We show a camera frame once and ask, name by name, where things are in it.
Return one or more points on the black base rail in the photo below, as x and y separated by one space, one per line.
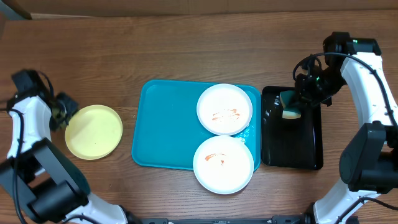
276 219

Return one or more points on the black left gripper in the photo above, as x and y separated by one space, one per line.
74 107

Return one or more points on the yellow plate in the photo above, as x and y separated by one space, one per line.
94 132

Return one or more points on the teal plastic tray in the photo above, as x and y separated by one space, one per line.
168 130

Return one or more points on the white plate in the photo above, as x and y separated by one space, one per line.
223 165
224 109

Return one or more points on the green yellow sponge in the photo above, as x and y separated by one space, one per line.
287 100

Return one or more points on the black plastic tray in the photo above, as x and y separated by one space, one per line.
295 143

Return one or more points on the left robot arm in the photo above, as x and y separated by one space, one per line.
44 184

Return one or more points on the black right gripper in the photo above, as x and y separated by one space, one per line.
306 96

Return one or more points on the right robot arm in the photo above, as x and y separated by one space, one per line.
368 164

